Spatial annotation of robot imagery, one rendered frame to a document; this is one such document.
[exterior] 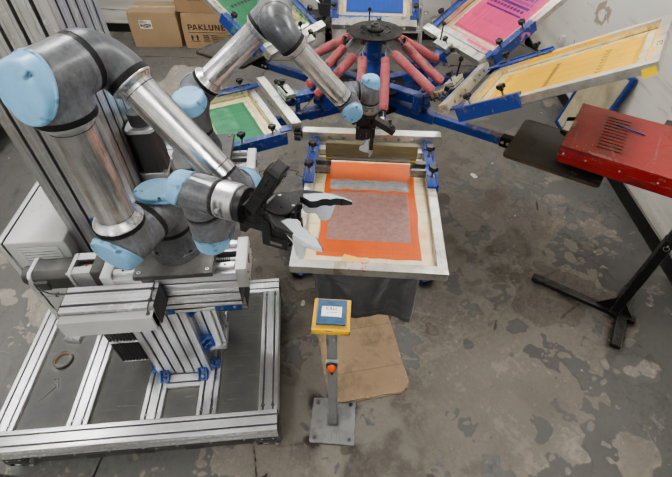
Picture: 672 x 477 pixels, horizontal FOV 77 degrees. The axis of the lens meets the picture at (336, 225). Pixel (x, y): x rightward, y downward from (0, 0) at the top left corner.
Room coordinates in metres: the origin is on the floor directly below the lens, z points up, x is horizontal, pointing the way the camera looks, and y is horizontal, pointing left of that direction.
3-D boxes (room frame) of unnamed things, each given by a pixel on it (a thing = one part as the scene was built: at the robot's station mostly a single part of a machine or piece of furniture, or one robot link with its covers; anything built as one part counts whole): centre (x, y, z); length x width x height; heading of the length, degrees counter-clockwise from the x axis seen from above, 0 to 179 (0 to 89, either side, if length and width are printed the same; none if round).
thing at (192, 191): (0.64, 0.27, 1.65); 0.11 x 0.08 x 0.09; 69
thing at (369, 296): (1.08, -0.12, 0.74); 0.45 x 0.03 x 0.43; 86
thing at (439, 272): (1.38, -0.14, 0.97); 0.79 x 0.58 x 0.04; 176
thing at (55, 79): (0.73, 0.52, 1.63); 0.15 x 0.12 x 0.55; 159
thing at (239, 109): (2.03, 0.60, 1.05); 1.08 x 0.61 x 0.23; 116
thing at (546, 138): (2.05, -0.77, 0.91); 1.34 x 0.40 x 0.08; 56
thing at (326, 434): (0.82, 0.01, 0.48); 0.22 x 0.22 x 0.96; 86
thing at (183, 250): (0.86, 0.47, 1.31); 0.15 x 0.15 x 0.10
